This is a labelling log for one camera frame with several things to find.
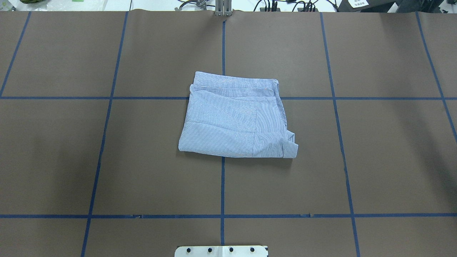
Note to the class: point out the green fabric pouch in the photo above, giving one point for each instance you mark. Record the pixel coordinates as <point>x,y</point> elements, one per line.
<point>32,1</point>

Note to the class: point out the light blue button shirt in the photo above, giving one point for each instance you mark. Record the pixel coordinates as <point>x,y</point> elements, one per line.
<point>236,117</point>

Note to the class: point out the white mast base plate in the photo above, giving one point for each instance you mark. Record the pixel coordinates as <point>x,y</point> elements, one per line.
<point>222,251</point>

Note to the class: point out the aluminium frame post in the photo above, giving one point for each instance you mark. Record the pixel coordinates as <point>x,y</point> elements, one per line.
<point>223,8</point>

